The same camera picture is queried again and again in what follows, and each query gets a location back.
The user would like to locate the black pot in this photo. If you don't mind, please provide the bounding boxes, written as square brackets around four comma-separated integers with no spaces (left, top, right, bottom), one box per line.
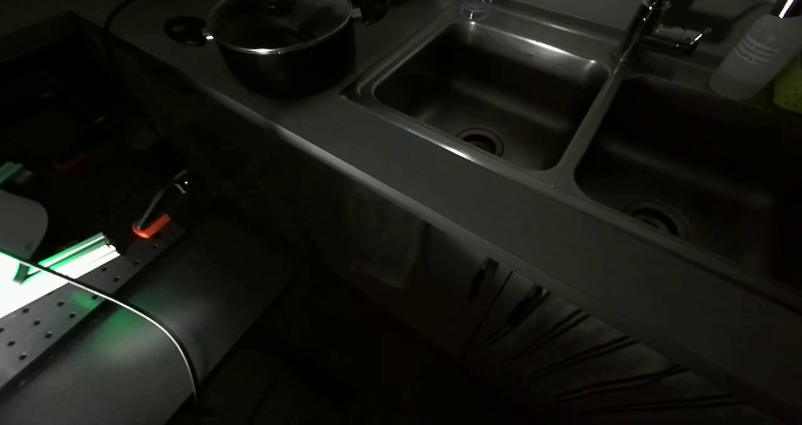
[164,0,389,98]

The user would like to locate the glass lid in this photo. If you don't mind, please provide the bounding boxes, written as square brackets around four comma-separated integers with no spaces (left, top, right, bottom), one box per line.
[207,0,355,55]

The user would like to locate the steel sink basin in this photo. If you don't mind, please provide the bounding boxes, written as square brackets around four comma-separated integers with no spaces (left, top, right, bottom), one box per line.
[343,14,612,172]
[573,74,802,291]

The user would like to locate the clamp with orange grip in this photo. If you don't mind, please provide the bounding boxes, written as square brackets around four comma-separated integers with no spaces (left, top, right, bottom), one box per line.
[130,171,190,240]

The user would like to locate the chrome tap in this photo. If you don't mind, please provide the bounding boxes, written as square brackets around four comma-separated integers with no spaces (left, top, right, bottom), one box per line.
[613,0,712,63]

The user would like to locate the clear spray bottle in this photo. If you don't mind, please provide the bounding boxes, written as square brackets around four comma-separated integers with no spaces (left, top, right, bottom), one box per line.
[709,0,802,102]

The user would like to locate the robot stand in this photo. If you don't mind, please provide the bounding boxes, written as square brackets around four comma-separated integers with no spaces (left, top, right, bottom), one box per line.
[0,218,190,396]

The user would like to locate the green sponge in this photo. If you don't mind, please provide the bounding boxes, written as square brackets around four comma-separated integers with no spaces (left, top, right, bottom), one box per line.
[773,55,802,113]

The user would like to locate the dark cabinet door handle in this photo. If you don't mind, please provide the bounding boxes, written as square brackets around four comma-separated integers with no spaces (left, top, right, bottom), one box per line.
[467,257,500,304]
[506,283,547,327]

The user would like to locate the black cable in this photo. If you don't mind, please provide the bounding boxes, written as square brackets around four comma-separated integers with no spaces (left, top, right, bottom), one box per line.
[102,0,182,131]

